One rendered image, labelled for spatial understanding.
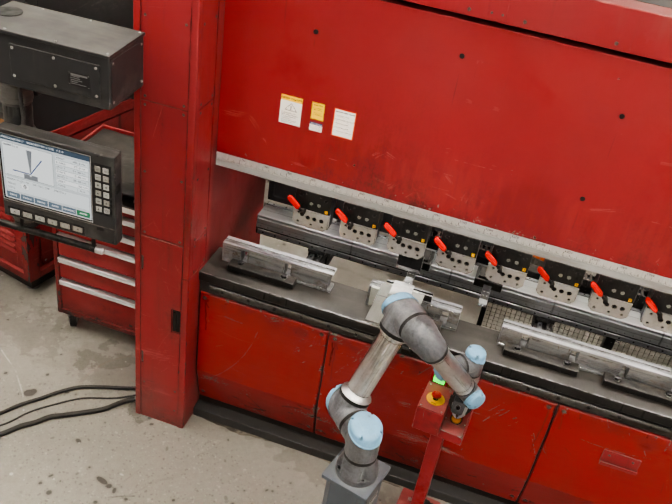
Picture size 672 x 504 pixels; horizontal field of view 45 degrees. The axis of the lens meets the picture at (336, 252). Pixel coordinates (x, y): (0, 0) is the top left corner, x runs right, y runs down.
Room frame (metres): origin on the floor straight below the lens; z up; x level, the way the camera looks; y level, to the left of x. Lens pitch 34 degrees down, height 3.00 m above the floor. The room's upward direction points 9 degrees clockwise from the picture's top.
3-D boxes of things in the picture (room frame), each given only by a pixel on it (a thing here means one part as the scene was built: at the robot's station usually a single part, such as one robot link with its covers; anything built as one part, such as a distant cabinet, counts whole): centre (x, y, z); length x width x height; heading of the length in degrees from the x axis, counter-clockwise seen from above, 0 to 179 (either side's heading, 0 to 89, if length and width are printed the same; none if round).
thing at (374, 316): (2.59, -0.27, 1.00); 0.26 x 0.18 x 0.01; 167
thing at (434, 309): (2.73, -0.36, 0.92); 0.39 x 0.06 x 0.10; 77
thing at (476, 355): (2.30, -0.56, 1.04); 0.09 x 0.08 x 0.11; 120
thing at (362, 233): (2.78, -0.08, 1.26); 0.15 x 0.09 x 0.17; 77
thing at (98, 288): (3.40, 1.09, 0.50); 0.50 x 0.50 x 1.00; 77
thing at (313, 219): (2.83, 0.11, 1.26); 0.15 x 0.09 x 0.17; 77
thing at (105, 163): (2.46, 0.99, 1.42); 0.45 x 0.12 x 0.36; 80
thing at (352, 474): (1.93, -0.19, 0.82); 0.15 x 0.15 x 0.10
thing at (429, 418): (2.34, -0.52, 0.75); 0.20 x 0.16 x 0.18; 73
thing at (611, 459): (2.36, -1.27, 0.59); 0.15 x 0.02 x 0.07; 77
